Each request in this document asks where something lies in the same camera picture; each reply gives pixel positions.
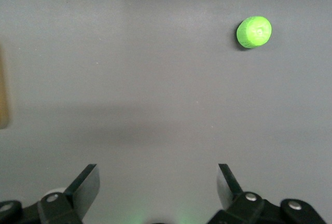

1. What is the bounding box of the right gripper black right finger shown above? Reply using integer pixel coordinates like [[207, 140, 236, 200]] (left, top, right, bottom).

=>
[[207, 163, 265, 224]]

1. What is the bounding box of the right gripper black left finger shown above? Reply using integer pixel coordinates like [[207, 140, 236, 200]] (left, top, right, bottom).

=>
[[37, 163, 101, 224]]

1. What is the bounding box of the green apple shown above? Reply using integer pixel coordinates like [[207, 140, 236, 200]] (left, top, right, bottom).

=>
[[236, 16, 272, 49]]

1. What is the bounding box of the yellow plastic tray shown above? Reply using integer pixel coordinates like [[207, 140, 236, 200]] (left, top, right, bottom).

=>
[[0, 39, 11, 129]]

